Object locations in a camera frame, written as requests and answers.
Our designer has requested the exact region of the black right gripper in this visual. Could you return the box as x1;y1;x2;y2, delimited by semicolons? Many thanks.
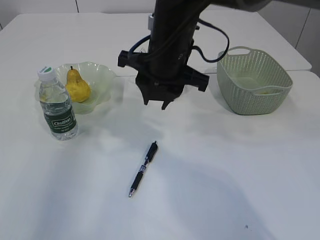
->
117;50;209;110

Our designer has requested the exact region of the black pen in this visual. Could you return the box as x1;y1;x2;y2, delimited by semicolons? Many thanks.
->
128;141;158;198

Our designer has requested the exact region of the yellow pear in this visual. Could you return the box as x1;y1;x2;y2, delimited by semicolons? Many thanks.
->
65;66;91;103

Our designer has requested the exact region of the clear water bottle green label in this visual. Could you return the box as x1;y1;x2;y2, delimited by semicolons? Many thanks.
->
37;66;78;141

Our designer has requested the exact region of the yellow white paper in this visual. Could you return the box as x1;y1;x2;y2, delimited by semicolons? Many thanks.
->
257;89;273;95

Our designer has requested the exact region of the blue grey right robot arm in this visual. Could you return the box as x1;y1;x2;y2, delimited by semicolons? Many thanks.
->
117;0;269;110

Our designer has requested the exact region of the green woven plastic basket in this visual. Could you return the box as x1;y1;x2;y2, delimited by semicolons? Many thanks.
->
216;46;293;116

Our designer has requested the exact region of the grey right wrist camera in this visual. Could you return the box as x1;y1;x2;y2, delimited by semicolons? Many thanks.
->
147;13;155;32

